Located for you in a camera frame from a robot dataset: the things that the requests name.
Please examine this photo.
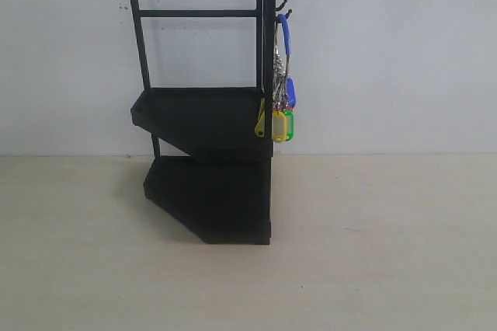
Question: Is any black two-tier metal rack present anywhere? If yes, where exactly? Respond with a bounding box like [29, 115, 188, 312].
[130, 0, 289, 245]

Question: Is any bunch of colourful key tags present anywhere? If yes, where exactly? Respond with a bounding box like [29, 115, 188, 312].
[271, 10, 297, 144]

